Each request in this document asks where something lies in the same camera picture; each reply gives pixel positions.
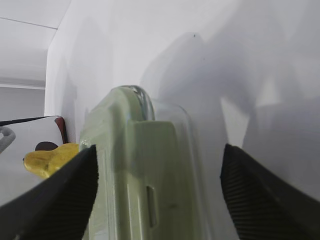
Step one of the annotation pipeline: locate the glass container green lid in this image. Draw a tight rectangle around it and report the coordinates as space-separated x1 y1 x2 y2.
79 85 210 240

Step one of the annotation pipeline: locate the navy blue lunch bag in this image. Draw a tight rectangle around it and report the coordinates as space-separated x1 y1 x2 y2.
0 115 69 164

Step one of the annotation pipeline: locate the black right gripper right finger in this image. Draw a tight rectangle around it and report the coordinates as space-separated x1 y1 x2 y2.
220 144 320 240

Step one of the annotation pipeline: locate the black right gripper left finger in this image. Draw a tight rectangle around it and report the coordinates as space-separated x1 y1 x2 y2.
0 145 99 240

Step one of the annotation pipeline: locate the yellow banana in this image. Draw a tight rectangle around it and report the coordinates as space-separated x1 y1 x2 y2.
23 143 79 179

